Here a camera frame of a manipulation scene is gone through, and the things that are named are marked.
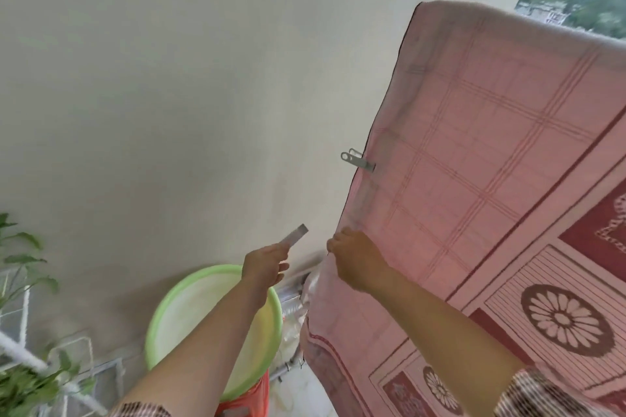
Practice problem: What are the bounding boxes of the person's left hand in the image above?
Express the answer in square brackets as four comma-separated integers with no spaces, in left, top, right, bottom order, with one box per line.
[241,242,291,295]

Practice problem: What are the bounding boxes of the person's right hand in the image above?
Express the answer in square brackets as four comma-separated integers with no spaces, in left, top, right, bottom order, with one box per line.
[326,227,392,293]

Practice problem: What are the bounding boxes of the clear plastic bag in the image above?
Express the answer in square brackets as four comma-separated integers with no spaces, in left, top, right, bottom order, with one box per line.
[279,271,323,373]

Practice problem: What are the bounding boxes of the green leafy plant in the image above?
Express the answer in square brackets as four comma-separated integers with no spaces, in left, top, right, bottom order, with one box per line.
[0,213,96,417]

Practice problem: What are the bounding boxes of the person's right forearm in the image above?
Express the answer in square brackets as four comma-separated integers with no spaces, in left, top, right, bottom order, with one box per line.
[359,267,534,417]

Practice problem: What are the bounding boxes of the green plastic basin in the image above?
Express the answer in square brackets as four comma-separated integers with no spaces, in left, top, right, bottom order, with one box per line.
[145,264,284,402]

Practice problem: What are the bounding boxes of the white metal rack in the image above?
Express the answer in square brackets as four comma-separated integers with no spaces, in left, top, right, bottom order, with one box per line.
[0,269,129,417]

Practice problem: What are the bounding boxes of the red plastic stool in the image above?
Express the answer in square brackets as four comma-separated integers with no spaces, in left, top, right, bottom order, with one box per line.
[214,370,271,417]

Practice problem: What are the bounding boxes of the pink patterned bed sheet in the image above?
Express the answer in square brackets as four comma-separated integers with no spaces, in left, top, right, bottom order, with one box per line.
[299,0,626,417]

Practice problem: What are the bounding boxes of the silver metal clothespin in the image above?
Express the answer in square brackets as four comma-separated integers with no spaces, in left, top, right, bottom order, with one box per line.
[280,224,310,247]
[340,149,377,173]

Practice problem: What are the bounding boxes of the person's left forearm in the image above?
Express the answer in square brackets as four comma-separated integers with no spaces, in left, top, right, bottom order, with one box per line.
[113,280,275,417]

